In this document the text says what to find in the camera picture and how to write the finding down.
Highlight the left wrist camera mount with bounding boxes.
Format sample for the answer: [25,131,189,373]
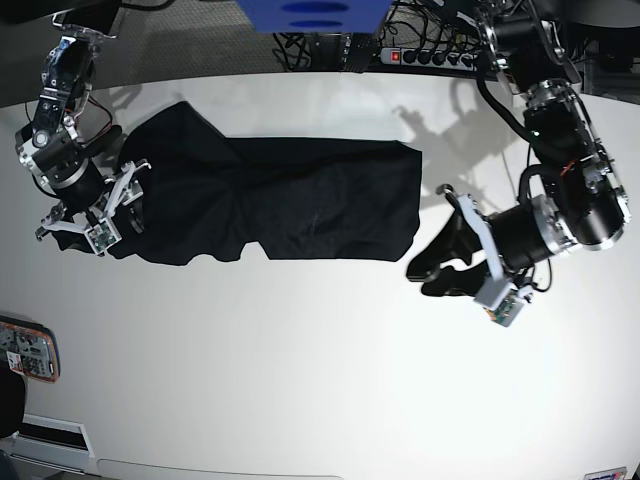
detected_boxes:
[437,184,534,327]

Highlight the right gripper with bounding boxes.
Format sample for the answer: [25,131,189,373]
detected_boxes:
[52,162,145,253]

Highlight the sticker label card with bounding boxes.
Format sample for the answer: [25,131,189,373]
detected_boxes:
[583,467,628,480]

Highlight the black remote control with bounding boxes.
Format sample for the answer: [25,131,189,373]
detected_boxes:
[342,33,378,73]

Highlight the black T-shirt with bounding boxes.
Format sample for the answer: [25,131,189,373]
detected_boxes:
[109,102,422,266]

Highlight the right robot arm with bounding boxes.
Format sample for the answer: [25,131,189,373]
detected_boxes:
[16,1,149,256]

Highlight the blue plastic box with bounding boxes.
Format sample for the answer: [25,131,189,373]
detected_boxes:
[237,0,391,33]

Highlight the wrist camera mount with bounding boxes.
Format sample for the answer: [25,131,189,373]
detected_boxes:
[35,159,152,256]
[437,184,534,327]

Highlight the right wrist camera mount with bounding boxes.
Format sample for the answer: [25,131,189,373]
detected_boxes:
[35,159,152,256]

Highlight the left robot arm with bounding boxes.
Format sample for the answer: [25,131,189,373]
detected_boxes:
[406,1,631,302]

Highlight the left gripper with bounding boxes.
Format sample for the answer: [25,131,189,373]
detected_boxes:
[406,202,552,297]

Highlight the black chair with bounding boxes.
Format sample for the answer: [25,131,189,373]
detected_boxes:
[0,367,27,439]

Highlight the white power strip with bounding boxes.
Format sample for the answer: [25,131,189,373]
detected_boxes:
[379,47,477,72]

